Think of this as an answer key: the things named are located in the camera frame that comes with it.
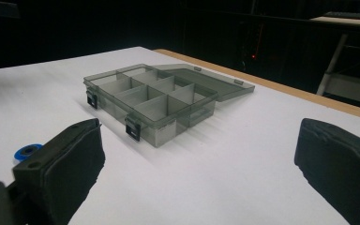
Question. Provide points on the metal stand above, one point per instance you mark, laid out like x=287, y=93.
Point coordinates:
x=343, y=72

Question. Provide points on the grey transparent compartment box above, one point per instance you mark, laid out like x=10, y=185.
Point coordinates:
x=156, y=97

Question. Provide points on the blue tape roll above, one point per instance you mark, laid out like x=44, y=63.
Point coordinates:
x=28, y=152

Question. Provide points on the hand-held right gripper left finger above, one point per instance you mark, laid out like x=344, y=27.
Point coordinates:
x=64, y=168

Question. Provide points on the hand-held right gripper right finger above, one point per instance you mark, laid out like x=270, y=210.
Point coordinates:
x=337, y=165

